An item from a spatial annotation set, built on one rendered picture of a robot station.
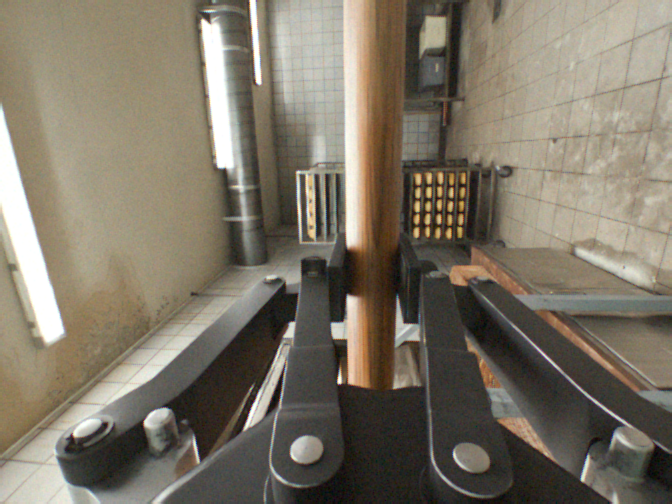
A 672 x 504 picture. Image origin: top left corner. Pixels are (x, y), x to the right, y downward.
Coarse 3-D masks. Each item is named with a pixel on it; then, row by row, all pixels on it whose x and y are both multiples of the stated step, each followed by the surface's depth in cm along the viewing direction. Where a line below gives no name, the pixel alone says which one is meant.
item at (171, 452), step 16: (160, 416) 7; (160, 432) 7; (176, 432) 7; (192, 432) 7; (144, 448) 7; (160, 448) 7; (176, 448) 7; (192, 448) 7; (128, 464) 7; (144, 464) 7; (160, 464) 7; (176, 464) 7; (192, 464) 7; (112, 480) 6; (128, 480) 6; (144, 480) 6; (160, 480) 6; (80, 496) 6; (96, 496) 6; (112, 496) 6; (128, 496) 6; (144, 496) 6
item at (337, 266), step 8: (336, 240) 20; (344, 240) 20; (336, 248) 18; (344, 248) 18; (336, 256) 17; (344, 256) 17; (328, 264) 15; (336, 264) 15; (344, 264) 17; (328, 272) 15; (336, 272) 15; (344, 272) 17; (328, 280) 15; (336, 280) 15; (344, 280) 17; (328, 288) 15; (336, 288) 15; (344, 288) 17; (336, 296) 16; (344, 296) 17; (336, 304) 16; (344, 304) 17; (336, 312) 16; (344, 312) 17; (336, 320) 16
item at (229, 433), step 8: (264, 368) 166; (264, 376) 163; (256, 384) 154; (248, 392) 147; (256, 392) 151; (248, 400) 143; (240, 408) 137; (248, 408) 141; (240, 416) 134; (232, 424) 129; (240, 424) 132; (224, 432) 130; (232, 432) 126; (224, 440) 122; (216, 448) 122
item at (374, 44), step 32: (352, 0) 14; (384, 0) 14; (352, 32) 15; (384, 32) 14; (352, 64) 15; (384, 64) 15; (352, 96) 16; (384, 96) 15; (352, 128) 16; (384, 128) 15; (352, 160) 16; (384, 160) 16; (352, 192) 17; (384, 192) 16; (352, 224) 17; (384, 224) 17; (352, 256) 18; (384, 256) 17; (352, 288) 19; (384, 288) 18; (352, 320) 19; (384, 320) 19; (352, 352) 20; (384, 352) 19; (384, 384) 20
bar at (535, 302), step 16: (528, 304) 107; (544, 304) 106; (560, 304) 106; (576, 304) 105; (592, 304) 105; (608, 304) 104; (624, 304) 104; (640, 304) 103; (656, 304) 103; (400, 336) 115; (496, 400) 63; (656, 400) 61; (496, 416) 64; (512, 416) 63
